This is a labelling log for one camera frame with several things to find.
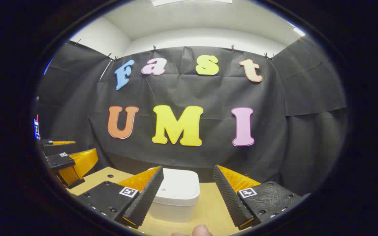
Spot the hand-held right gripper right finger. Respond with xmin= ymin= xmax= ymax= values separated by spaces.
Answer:
xmin=213 ymin=165 xmax=311 ymax=230

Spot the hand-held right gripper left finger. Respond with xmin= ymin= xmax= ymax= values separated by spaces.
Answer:
xmin=76 ymin=166 xmax=164 ymax=229

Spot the white desktop garbage bin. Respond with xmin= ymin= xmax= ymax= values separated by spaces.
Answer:
xmin=148 ymin=167 xmax=200 ymax=224

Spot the wooden desktop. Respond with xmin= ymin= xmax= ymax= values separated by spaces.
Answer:
xmin=67 ymin=166 xmax=245 ymax=236

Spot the computer monitor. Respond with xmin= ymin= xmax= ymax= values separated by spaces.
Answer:
xmin=33 ymin=115 xmax=41 ymax=141

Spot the black backdrop cloth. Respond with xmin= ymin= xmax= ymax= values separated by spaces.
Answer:
xmin=36 ymin=36 xmax=348 ymax=197

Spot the ceiling light panel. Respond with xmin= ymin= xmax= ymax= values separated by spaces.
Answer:
xmin=151 ymin=0 xmax=234 ymax=7

